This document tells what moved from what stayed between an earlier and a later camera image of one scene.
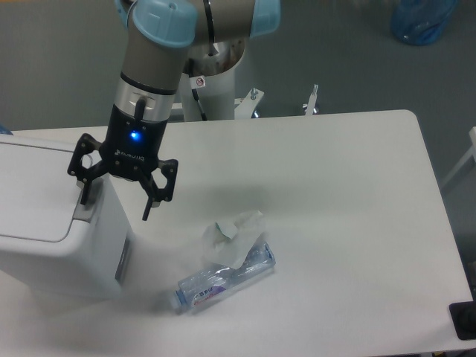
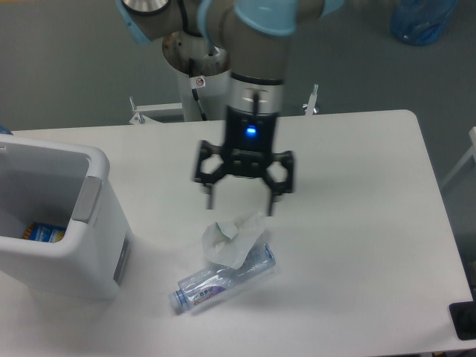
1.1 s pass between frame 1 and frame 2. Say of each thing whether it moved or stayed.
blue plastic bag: stayed
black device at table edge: stayed
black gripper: moved
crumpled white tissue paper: stayed
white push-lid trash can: moved
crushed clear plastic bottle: stayed
